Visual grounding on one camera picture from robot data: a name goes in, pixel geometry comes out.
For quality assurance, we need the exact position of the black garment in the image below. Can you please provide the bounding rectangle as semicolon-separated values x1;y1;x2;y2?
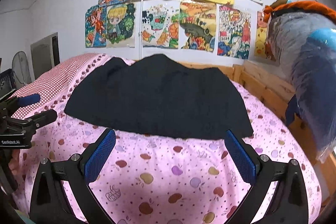
64;55;253;140

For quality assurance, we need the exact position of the plastic wrapped clothes bundle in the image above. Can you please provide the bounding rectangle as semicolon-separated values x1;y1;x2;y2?
263;0;335;163

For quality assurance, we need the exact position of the person left hand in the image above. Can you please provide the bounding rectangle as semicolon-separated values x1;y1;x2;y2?
9;149;22;177

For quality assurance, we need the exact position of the red white checkered pillow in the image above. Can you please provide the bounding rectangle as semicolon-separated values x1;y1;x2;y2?
12;53;101;119

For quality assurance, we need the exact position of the standing fan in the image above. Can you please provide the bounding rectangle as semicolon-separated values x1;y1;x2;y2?
11;51;32;88

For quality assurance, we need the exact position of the grey door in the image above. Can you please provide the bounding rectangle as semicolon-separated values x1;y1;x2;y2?
30;32;60;79

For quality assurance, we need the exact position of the flying girl drawing lower left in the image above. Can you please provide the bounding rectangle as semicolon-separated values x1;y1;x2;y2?
85;5;107;48

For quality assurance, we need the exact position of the yellow bear drawing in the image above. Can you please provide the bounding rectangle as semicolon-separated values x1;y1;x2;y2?
254;11;272;60

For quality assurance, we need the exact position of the blond boy drawing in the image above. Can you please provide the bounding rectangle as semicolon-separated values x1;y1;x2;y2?
106;3;136;48

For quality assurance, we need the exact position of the city collage drawing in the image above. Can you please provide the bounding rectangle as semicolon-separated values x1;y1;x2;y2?
217;5;251;60

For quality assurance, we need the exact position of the landscape whale drawing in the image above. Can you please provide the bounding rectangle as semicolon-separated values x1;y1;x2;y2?
179;0;217;52

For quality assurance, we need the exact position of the juice and oranges drawing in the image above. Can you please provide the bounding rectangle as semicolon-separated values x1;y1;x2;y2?
141;0;179;49

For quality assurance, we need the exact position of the wooden bed frame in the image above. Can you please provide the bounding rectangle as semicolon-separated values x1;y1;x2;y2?
178;60;336;204

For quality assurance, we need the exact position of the white wall pipe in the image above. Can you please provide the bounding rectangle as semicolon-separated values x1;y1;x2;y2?
138;0;144;59

